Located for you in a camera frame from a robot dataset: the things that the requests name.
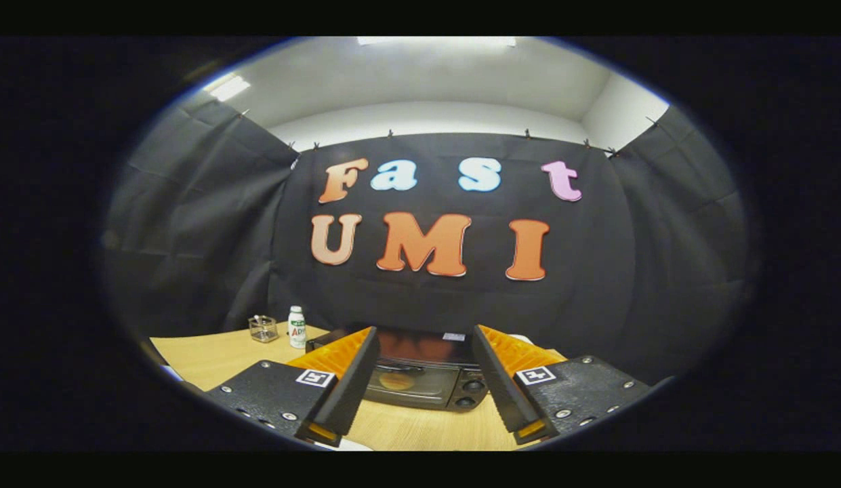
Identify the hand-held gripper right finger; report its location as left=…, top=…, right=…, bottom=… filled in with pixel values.
left=470, top=325, right=651, bottom=445

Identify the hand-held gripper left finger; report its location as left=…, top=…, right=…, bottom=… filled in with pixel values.
left=205, top=327, right=380, bottom=447

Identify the black toaster oven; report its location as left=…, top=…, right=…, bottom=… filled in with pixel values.
left=305, top=328, right=490, bottom=412

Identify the small ceiling light panel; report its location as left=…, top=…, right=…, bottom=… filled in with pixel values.
left=203, top=73, right=251, bottom=102

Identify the large ceiling light panel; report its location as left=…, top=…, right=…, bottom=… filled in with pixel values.
left=356, top=37, right=517, bottom=47

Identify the wire mesh holder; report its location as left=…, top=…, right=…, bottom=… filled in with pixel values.
left=248, top=315, right=280, bottom=343

